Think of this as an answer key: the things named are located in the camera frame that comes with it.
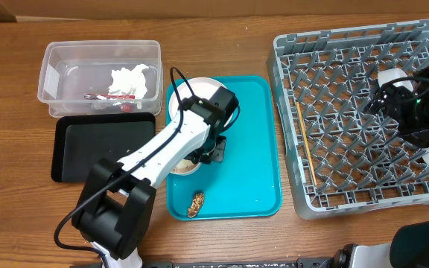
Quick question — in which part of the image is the pink bowl with rice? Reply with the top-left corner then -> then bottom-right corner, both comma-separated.
171,159 -> 201,176

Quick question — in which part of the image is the grey-green bowl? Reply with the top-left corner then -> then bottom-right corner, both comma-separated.
377,68 -> 413,92

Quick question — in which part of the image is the brown food scrap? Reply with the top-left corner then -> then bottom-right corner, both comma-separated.
187,193 -> 204,218

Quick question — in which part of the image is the large white plate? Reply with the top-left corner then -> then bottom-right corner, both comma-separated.
167,77 -> 223,125

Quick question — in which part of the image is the white tissue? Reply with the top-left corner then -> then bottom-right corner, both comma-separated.
109,64 -> 149,99

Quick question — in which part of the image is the red snack wrapper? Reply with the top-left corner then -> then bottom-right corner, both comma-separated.
84,93 -> 136,112

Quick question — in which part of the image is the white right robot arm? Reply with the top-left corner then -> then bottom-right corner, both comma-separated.
323,66 -> 429,267

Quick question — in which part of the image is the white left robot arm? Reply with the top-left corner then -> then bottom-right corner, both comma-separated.
68,97 -> 238,267

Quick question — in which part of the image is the grey dishwasher rack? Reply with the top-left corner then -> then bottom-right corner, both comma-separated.
267,19 -> 429,220

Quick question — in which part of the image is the teal serving tray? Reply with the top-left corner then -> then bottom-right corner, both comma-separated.
166,75 -> 282,220

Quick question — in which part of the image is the black tray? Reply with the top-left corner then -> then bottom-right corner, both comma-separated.
51,112 -> 156,183

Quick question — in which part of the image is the clear plastic bin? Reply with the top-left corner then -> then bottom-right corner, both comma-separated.
37,40 -> 163,118

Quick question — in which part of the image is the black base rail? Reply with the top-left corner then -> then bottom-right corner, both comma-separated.
98,252 -> 349,268

